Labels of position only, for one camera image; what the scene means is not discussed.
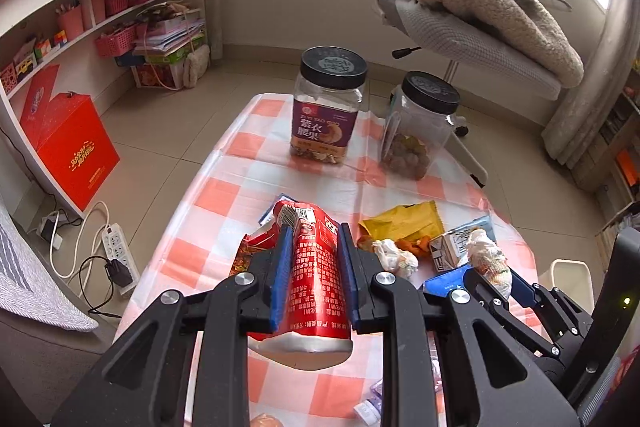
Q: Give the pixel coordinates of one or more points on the purple label plastic jar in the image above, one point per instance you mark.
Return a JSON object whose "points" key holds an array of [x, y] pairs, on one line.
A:
{"points": [[325, 117]]}

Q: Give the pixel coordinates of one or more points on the orange white checked tablecloth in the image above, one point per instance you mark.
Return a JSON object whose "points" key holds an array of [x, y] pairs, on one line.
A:
{"points": [[225, 207]]}

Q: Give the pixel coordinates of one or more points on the grey striped cloth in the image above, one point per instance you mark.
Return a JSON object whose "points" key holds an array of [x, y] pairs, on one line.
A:
{"points": [[30, 277]]}

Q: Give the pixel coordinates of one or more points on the black power adapter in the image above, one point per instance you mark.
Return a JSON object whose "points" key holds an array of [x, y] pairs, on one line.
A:
{"points": [[119, 272]]}

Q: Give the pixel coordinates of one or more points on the wooden desk shelf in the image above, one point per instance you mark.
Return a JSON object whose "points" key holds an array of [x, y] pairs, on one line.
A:
{"points": [[615, 142]]}

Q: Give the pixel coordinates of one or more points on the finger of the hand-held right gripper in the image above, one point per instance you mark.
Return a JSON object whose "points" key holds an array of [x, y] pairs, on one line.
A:
{"points": [[442, 282], [522, 291]]}

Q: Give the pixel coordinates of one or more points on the purple white wrapper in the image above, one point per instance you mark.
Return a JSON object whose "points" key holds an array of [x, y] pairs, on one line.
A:
{"points": [[370, 407]]}

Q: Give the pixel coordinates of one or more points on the pink plastic basket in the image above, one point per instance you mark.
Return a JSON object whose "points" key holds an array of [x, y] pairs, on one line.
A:
{"points": [[117, 2], [116, 42]]}

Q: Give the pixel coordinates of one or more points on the red gift box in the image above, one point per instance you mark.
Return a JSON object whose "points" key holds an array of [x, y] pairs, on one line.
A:
{"points": [[75, 147]]}

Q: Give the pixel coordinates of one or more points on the orange peel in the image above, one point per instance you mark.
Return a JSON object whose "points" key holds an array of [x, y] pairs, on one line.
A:
{"points": [[369, 243], [417, 247]]}

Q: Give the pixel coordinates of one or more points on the grey white office chair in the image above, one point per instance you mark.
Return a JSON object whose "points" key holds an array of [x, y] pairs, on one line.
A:
{"points": [[450, 37]]}

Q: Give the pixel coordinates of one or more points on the white plastic bin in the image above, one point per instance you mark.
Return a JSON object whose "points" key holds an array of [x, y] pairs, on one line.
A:
{"points": [[570, 274]]}

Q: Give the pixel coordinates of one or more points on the clear plastic nut jar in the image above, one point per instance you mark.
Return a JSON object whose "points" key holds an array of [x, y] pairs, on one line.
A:
{"points": [[415, 132]]}

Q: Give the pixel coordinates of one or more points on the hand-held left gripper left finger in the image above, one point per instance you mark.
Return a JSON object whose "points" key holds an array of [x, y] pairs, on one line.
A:
{"points": [[282, 267]]}

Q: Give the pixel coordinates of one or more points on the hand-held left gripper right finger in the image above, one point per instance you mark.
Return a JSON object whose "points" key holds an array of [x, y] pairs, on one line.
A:
{"points": [[347, 272]]}

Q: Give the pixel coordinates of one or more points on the blue white wrapper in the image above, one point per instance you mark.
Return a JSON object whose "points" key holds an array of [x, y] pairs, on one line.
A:
{"points": [[270, 212]]}

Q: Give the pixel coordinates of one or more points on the white power strip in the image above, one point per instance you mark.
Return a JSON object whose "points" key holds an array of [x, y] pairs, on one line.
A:
{"points": [[119, 252]]}

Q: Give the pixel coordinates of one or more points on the beige fleece blanket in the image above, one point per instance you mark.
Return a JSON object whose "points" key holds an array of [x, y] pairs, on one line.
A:
{"points": [[490, 7]]}

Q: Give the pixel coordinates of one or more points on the red snack packet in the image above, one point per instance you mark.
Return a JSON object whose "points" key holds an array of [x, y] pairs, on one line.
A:
{"points": [[315, 267]]}

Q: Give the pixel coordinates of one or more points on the stack of papers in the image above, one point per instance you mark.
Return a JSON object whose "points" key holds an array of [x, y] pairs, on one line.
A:
{"points": [[170, 34]]}

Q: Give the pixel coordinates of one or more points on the orange box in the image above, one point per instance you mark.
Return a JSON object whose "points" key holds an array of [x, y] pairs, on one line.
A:
{"points": [[627, 167]]}

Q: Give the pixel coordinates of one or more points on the white charger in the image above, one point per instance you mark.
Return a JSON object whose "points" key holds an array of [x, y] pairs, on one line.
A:
{"points": [[50, 229]]}

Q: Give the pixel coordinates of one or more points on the stained white tissue wad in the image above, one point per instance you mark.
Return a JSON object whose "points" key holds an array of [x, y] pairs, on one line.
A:
{"points": [[485, 257]]}

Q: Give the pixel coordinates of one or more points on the floral storage box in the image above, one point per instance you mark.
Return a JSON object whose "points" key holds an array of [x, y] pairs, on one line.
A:
{"points": [[160, 74]]}

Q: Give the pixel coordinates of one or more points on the beige curtain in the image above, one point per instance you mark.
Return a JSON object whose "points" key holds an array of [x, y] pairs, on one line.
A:
{"points": [[585, 97]]}

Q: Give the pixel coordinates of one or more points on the blue grey milk carton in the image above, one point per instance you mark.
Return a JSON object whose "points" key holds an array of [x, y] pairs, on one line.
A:
{"points": [[445, 249]]}

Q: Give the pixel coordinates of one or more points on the pink pen holder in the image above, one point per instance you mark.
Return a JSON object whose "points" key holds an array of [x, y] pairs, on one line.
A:
{"points": [[70, 21]]}

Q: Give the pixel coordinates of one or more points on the yellow snack packet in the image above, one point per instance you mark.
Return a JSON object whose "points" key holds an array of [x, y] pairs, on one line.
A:
{"points": [[405, 222]]}

